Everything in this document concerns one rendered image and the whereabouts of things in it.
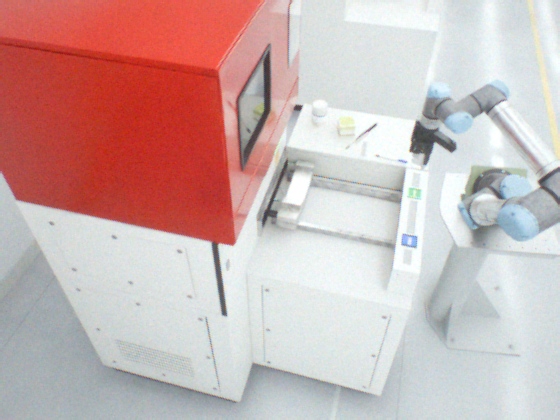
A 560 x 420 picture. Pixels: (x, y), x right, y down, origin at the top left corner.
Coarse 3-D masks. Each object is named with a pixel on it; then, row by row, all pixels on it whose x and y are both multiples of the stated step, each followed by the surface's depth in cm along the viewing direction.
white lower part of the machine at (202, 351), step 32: (64, 288) 194; (96, 288) 187; (96, 320) 207; (128, 320) 199; (160, 320) 192; (192, 320) 185; (224, 320) 179; (128, 352) 222; (160, 352) 213; (192, 352) 204; (224, 352) 197; (192, 384) 229; (224, 384) 219
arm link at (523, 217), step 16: (480, 192) 189; (544, 192) 144; (464, 208) 186; (480, 208) 177; (496, 208) 163; (512, 208) 146; (528, 208) 143; (544, 208) 142; (480, 224) 183; (512, 224) 146; (528, 224) 143; (544, 224) 143
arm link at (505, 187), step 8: (504, 176) 193; (512, 176) 184; (520, 176) 185; (496, 184) 188; (504, 184) 183; (512, 184) 183; (520, 184) 183; (528, 184) 184; (496, 192) 185; (504, 192) 183; (512, 192) 183; (520, 192) 183; (528, 192) 183
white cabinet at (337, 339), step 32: (256, 288) 195; (288, 288) 190; (256, 320) 213; (288, 320) 206; (320, 320) 199; (352, 320) 193; (384, 320) 187; (256, 352) 234; (288, 352) 225; (320, 352) 217; (352, 352) 210; (384, 352) 203; (352, 384) 230; (384, 384) 223
